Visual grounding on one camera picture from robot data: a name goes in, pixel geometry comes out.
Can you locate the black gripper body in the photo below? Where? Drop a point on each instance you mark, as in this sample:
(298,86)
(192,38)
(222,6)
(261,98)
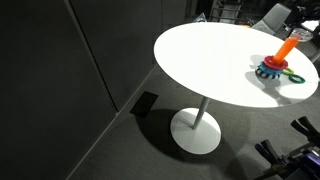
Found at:
(296,16)

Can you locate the orange stacking peg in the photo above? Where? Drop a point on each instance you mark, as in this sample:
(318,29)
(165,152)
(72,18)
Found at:
(285,48)

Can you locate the grey chair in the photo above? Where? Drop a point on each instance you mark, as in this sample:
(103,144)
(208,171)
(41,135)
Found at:
(271,18)

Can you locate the black metal rack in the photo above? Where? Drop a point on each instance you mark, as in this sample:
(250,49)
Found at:
(230,10)

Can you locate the grey triangular object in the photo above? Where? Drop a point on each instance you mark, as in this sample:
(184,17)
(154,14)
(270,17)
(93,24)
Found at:
(201,18)

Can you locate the black blue spring clamp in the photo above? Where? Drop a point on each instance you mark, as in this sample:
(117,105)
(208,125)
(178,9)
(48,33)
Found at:
(305,126)
(268,150)

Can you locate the white round table base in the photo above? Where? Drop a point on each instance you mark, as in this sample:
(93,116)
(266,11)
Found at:
(200,140)

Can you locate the black floor plate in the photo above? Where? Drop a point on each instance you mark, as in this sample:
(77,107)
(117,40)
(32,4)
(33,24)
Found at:
(144,104)

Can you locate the white table pedestal leg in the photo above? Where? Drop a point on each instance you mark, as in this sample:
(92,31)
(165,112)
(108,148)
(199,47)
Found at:
(201,113)

